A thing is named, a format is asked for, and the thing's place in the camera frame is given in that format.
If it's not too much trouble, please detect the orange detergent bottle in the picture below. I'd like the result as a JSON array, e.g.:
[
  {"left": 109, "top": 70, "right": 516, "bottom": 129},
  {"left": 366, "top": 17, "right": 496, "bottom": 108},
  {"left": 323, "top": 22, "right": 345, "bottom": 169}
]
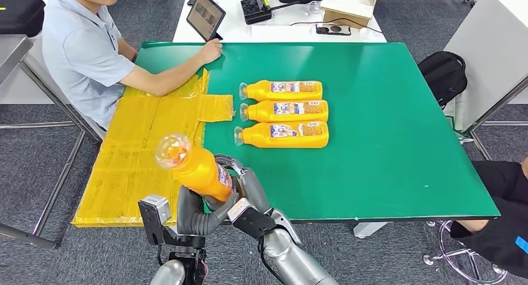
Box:
[
  {"left": 239, "top": 100, "right": 329, "bottom": 124},
  {"left": 154, "top": 134, "right": 237, "bottom": 203},
  {"left": 233, "top": 121, "right": 329, "bottom": 149},
  {"left": 239, "top": 80, "right": 323, "bottom": 103}
]

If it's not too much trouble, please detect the person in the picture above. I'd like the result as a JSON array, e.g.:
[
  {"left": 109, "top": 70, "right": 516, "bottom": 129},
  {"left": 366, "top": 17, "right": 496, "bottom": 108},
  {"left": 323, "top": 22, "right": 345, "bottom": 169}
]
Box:
[
  {"left": 41, "top": 0, "right": 224, "bottom": 131},
  {"left": 450, "top": 157, "right": 528, "bottom": 278}
]

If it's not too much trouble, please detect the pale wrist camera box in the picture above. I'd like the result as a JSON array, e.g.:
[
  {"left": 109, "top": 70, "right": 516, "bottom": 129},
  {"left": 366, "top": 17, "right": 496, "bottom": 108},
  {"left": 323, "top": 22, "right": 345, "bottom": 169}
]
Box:
[
  {"left": 227, "top": 197, "right": 277, "bottom": 240},
  {"left": 138, "top": 194, "right": 172, "bottom": 246}
]

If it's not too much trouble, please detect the open cardboard box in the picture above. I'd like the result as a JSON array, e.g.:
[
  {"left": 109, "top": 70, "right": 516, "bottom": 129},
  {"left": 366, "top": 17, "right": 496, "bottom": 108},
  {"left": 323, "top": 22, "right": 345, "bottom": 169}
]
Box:
[{"left": 319, "top": 0, "right": 380, "bottom": 30}]

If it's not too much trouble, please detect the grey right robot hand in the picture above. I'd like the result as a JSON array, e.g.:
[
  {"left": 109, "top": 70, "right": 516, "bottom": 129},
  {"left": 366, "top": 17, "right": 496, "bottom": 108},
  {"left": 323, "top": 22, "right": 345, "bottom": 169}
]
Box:
[{"left": 214, "top": 154, "right": 273, "bottom": 215}]

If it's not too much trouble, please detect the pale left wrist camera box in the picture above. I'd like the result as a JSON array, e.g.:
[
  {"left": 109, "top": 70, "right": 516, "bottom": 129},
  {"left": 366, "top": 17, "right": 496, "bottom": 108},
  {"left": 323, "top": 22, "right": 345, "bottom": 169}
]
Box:
[{"left": 138, "top": 194, "right": 172, "bottom": 246}]

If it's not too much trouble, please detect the clear plastic bag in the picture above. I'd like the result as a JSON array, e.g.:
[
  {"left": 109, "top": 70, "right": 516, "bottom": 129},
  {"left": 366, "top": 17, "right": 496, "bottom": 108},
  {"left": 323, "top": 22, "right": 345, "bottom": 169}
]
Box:
[{"left": 300, "top": 1, "right": 327, "bottom": 17}]

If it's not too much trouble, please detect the black hard case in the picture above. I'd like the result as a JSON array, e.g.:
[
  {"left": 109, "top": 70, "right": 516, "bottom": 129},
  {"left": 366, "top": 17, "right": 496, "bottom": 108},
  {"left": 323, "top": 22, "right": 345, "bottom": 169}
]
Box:
[{"left": 0, "top": 0, "right": 46, "bottom": 38}]

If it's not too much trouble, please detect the black backpack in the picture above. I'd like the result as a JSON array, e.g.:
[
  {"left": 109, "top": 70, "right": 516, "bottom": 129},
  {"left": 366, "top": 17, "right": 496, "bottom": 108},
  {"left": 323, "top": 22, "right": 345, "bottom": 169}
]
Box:
[{"left": 417, "top": 51, "right": 468, "bottom": 110}]

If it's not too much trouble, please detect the black tablet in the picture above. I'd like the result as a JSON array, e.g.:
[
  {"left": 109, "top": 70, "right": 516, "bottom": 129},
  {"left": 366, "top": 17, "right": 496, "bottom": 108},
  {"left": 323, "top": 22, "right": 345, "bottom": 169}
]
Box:
[{"left": 186, "top": 0, "right": 227, "bottom": 42}]

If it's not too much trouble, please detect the chrome stool base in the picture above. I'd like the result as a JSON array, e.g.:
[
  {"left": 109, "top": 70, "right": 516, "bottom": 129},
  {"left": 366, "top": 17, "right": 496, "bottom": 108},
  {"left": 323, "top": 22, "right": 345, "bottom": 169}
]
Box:
[{"left": 422, "top": 220, "right": 509, "bottom": 285}]

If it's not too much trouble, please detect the grey metal frame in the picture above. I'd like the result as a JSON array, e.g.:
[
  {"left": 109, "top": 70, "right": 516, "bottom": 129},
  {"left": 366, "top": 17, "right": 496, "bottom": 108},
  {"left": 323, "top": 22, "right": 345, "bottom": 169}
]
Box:
[{"left": 453, "top": 75, "right": 528, "bottom": 162}]

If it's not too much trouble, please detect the black cable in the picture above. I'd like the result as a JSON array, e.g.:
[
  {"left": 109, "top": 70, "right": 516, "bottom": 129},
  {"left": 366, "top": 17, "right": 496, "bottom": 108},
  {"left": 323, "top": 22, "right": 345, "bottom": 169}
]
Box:
[{"left": 290, "top": 17, "right": 382, "bottom": 35}]

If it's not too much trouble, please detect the yellow taped cardboard sheet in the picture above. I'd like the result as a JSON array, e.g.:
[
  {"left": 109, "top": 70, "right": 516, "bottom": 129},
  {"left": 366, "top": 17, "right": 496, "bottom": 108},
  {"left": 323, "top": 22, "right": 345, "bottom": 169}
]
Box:
[{"left": 72, "top": 68, "right": 235, "bottom": 228}]

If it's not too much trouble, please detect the white table foot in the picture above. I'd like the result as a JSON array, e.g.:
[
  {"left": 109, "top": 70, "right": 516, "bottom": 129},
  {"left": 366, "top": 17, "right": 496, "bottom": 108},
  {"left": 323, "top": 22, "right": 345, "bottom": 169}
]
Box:
[{"left": 353, "top": 222, "right": 390, "bottom": 240}]

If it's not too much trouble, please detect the person's right hand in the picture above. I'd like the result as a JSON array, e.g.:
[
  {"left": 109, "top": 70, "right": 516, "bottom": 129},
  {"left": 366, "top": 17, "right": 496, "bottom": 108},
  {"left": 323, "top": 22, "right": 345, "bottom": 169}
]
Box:
[{"left": 199, "top": 39, "right": 224, "bottom": 65}]

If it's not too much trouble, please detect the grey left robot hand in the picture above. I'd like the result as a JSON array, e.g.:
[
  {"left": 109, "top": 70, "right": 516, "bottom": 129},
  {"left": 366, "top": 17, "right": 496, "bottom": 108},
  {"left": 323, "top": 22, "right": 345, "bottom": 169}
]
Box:
[{"left": 176, "top": 186, "right": 240, "bottom": 237}]

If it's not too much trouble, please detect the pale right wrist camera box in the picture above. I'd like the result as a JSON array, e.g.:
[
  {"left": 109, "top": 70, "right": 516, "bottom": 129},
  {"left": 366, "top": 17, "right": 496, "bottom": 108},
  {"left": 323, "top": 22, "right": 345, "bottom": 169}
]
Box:
[{"left": 227, "top": 197, "right": 277, "bottom": 240}]

